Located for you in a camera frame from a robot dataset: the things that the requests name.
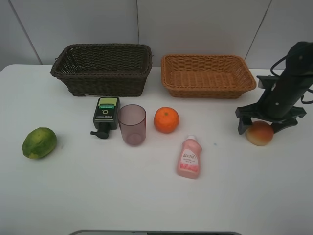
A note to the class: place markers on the dark brown wicker basket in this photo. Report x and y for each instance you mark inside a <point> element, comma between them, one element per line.
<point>117,70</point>

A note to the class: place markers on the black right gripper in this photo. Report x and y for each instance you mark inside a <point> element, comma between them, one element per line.
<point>277,103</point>

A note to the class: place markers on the black green pump bottle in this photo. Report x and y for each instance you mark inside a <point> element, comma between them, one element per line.
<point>105,116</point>

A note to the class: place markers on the orange wicker basket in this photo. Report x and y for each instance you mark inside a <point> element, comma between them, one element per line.
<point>206,76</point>

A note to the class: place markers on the translucent purple cup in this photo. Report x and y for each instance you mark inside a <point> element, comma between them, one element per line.
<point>132,123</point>

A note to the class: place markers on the red yellow peach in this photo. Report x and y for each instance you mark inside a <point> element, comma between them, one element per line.
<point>260,133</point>

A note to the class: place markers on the pink detergent bottle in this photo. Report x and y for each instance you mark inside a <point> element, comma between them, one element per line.
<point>189,163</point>

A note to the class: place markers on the green mango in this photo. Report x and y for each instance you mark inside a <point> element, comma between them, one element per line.
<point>39,143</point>

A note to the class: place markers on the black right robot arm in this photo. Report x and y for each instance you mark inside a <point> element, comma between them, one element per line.
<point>298,61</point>

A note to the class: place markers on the orange tangerine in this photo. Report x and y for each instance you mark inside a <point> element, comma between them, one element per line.
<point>166,120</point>

